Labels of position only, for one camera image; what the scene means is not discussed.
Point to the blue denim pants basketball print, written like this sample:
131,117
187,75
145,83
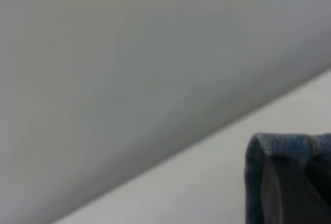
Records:
279,143

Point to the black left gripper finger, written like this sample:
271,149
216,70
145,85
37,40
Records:
297,195

